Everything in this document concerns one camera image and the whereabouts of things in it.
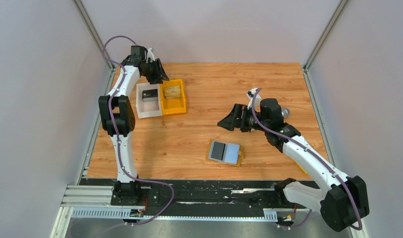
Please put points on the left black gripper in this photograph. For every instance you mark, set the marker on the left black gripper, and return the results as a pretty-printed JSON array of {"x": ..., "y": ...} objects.
[{"x": 159, "y": 73}]

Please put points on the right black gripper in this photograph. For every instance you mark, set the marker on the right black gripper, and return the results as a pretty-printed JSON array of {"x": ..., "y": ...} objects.
[{"x": 230, "y": 122}]

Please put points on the yellow leather card holder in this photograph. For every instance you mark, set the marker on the yellow leather card holder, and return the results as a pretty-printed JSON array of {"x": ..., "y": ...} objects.
[{"x": 233, "y": 154}]

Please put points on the black card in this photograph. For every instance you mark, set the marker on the black card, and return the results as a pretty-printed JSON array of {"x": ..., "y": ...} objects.
[
  {"x": 150, "y": 95},
  {"x": 217, "y": 150}
]

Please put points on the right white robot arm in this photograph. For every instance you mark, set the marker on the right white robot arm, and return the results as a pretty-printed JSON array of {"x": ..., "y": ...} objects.
[{"x": 341, "y": 200}]

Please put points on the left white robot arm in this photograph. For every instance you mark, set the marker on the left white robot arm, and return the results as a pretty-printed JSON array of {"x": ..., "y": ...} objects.
[{"x": 118, "y": 119}]

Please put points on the black card in bin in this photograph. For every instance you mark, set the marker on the black card in bin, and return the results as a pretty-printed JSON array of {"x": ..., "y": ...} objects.
[{"x": 150, "y": 95}]

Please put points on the yellow plastic bin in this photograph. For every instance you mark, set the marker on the yellow plastic bin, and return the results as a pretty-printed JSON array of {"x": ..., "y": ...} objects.
[{"x": 173, "y": 106}]

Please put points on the white plastic bin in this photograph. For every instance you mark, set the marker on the white plastic bin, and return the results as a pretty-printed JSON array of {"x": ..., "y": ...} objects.
[{"x": 147, "y": 109}]

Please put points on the glitter silver microphone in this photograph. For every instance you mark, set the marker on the glitter silver microphone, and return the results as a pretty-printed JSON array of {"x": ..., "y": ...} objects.
[{"x": 285, "y": 112}]

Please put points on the yellow plastic tool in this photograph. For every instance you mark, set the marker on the yellow plastic tool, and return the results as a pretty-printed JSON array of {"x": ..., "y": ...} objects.
[{"x": 303, "y": 170}]

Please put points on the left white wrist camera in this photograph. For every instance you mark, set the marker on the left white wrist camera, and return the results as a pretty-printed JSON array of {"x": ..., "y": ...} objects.
[{"x": 149, "y": 55}]

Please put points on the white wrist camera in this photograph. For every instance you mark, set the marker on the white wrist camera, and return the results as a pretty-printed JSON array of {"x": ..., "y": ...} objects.
[
  {"x": 254, "y": 98},
  {"x": 149, "y": 55}
]

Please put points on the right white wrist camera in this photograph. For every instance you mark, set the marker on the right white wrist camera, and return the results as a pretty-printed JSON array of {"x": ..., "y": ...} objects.
[{"x": 254, "y": 98}]

